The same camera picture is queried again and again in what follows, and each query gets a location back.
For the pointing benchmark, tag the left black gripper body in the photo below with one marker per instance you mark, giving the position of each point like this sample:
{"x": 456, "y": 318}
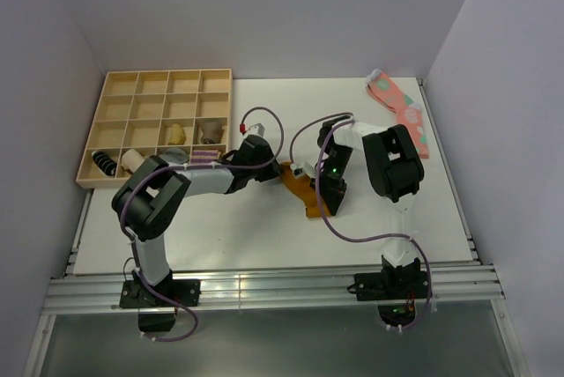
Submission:
{"x": 264, "y": 172}

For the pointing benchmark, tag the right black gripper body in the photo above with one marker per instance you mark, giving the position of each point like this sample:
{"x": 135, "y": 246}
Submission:
{"x": 334, "y": 169}

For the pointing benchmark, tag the mustard yellow striped sock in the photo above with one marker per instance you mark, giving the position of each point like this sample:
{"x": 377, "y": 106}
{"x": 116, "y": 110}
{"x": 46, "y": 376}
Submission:
{"x": 302, "y": 189}

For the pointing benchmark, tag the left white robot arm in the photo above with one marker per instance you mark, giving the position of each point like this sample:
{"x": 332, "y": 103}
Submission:
{"x": 148, "y": 201}

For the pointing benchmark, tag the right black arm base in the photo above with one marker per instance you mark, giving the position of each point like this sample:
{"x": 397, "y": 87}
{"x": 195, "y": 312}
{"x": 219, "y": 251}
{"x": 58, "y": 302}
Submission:
{"x": 402, "y": 285}

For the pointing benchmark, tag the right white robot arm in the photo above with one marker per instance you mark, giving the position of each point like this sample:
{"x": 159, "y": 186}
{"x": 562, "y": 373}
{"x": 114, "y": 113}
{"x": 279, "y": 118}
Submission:
{"x": 394, "y": 170}

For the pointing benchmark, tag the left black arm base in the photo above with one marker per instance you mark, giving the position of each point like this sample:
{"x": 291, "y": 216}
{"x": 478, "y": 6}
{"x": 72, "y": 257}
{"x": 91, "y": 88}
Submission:
{"x": 158, "y": 306}

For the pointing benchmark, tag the taupe rolled sock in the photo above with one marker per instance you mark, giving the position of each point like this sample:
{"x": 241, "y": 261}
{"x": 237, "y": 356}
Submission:
{"x": 209, "y": 131}

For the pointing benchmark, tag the purple striped rolled sock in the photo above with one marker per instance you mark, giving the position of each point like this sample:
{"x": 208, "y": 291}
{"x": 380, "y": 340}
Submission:
{"x": 201, "y": 157}

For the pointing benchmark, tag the yellow rolled sock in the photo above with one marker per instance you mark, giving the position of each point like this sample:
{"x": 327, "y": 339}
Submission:
{"x": 176, "y": 135}

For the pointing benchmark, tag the grey rolled sock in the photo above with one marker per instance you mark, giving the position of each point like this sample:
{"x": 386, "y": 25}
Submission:
{"x": 175, "y": 155}

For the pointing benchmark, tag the wooden compartment tray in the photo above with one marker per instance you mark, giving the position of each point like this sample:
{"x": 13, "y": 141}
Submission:
{"x": 137, "y": 108}

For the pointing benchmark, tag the pink patterned sock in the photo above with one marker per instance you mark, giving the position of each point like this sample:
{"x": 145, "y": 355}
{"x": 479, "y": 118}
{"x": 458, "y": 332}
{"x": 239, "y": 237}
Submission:
{"x": 408, "y": 112}

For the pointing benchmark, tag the beige rolled sock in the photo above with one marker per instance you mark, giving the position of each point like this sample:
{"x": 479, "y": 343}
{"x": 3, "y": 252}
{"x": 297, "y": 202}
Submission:
{"x": 131, "y": 160}

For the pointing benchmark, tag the black rolled sock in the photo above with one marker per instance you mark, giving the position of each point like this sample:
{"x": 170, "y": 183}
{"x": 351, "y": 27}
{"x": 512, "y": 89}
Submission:
{"x": 106, "y": 164}

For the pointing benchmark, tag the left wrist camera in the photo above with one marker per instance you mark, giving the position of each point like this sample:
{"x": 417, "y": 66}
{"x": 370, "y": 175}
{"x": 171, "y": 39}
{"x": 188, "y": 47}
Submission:
{"x": 256, "y": 129}

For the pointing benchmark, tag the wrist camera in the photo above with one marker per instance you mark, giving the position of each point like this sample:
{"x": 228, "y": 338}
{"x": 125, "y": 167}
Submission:
{"x": 256, "y": 129}
{"x": 303, "y": 170}

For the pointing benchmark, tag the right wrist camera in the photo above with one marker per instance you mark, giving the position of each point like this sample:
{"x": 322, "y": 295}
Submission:
{"x": 303, "y": 170}

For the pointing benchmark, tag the aluminium mounting rail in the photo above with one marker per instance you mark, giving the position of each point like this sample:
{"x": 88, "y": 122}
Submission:
{"x": 258, "y": 289}

